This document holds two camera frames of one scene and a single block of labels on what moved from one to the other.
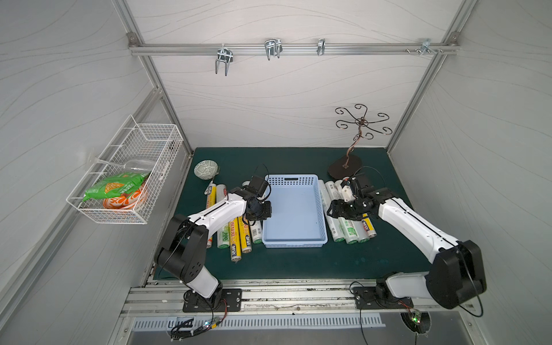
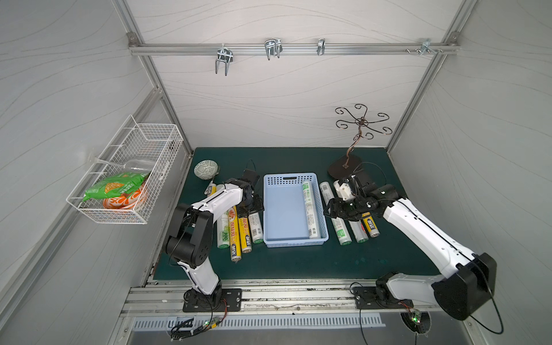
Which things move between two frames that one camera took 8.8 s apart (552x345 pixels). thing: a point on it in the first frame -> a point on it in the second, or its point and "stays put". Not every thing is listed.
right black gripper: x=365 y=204 stays put
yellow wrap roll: x=246 y=240 stays put
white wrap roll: x=333 y=223 -> x=310 y=216
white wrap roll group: x=256 y=228 stays put
